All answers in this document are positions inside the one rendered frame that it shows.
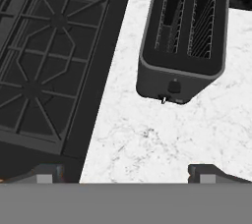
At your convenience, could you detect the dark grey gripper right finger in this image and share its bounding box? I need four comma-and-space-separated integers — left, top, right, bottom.
187, 163, 252, 185

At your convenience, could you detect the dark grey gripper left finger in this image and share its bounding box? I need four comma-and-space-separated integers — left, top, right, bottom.
7, 163, 65, 185

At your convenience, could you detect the black two-slot toaster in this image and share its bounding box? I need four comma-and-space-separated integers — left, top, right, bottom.
135, 0, 231, 106

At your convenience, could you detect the black gas hob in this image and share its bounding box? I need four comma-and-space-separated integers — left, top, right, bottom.
0, 0, 130, 184

